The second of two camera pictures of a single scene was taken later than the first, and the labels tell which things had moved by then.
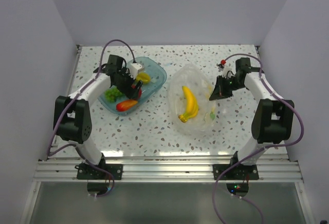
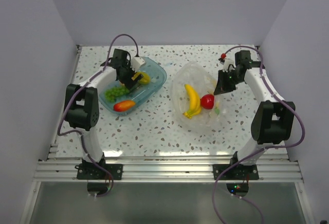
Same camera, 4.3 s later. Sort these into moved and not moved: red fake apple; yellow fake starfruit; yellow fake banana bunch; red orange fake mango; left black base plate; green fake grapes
Moved: yellow fake banana bunch; red fake apple
Not moved: left black base plate; green fake grapes; red orange fake mango; yellow fake starfruit
